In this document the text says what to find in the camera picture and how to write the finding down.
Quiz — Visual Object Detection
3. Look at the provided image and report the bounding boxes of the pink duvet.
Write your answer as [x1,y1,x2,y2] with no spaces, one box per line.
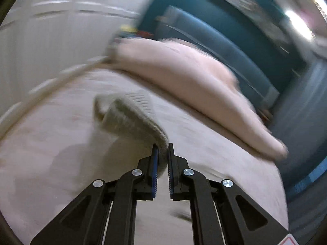
[112,38,289,159]

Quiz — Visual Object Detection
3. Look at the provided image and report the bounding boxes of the white panelled wardrobe doors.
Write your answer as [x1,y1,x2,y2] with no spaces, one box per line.
[0,0,154,133]

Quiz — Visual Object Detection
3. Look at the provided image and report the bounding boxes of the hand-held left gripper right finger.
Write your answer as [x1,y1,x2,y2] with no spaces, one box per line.
[167,143,298,245]

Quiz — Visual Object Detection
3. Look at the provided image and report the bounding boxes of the floral patterned bed cover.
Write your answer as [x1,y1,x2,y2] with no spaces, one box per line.
[0,69,289,245]

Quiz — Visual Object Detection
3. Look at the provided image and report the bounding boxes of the framed wall picture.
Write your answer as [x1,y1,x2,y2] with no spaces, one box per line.
[209,0,289,31]

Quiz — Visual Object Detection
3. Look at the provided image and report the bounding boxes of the grey curtain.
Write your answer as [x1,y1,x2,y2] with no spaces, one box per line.
[268,61,327,184]

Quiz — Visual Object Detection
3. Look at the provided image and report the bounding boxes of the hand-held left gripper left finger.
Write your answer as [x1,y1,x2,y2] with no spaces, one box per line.
[30,144,160,245]

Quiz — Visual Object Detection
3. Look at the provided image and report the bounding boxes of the bright lamp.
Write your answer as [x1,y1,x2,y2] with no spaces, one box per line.
[283,8,315,41]

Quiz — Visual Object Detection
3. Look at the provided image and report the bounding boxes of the teal upholstered headboard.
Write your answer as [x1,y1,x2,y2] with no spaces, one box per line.
[156,5,280,105]

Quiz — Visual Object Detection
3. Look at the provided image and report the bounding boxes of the beige knitted towel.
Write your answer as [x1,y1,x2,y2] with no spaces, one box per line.
[94,90,169,179]

